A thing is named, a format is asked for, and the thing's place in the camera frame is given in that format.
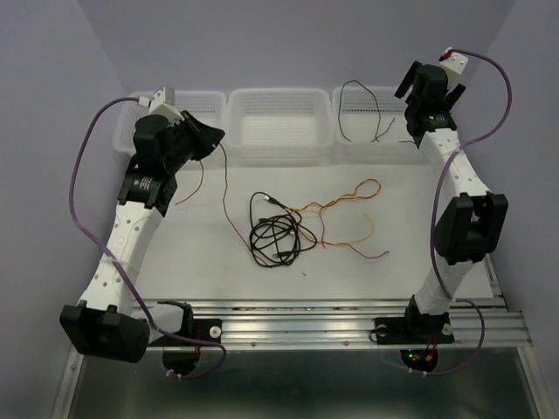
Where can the right white perforated basket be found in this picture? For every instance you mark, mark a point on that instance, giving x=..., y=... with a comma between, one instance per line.
x=369, y=126

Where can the white perforated basket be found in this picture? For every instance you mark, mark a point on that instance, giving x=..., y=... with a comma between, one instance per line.
x=369, y=126
x=206, y=106
x=279, y=126

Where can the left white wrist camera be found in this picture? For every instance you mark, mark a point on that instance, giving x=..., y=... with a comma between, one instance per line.
x=162, y=102

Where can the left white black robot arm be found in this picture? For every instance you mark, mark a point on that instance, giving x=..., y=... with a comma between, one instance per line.
x=111, y=320

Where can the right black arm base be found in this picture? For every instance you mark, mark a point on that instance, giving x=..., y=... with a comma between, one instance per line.
x=421, y=334

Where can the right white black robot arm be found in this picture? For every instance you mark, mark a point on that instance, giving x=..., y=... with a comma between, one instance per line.
x=467, y=217

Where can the left white perforated basket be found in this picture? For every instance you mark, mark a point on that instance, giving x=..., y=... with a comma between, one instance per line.
x=206, y=106

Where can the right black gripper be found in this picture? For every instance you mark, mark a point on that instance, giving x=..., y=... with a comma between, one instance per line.
x=452, y=97

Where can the middle white perforated basket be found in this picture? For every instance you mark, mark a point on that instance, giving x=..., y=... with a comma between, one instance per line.
x=279, y=126

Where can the aluminium extrusion rail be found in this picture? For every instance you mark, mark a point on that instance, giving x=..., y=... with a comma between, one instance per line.
x=345, y=323

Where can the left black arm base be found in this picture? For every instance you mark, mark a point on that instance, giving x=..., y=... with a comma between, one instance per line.
x=182, y=337

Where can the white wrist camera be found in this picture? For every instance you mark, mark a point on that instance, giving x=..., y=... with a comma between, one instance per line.
x=453, y=64
x=162, y=102

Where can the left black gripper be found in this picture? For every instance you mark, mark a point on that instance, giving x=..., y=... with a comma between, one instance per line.
x=206, y=137

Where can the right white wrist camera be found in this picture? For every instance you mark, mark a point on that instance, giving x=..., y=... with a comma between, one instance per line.
x=453, y=64

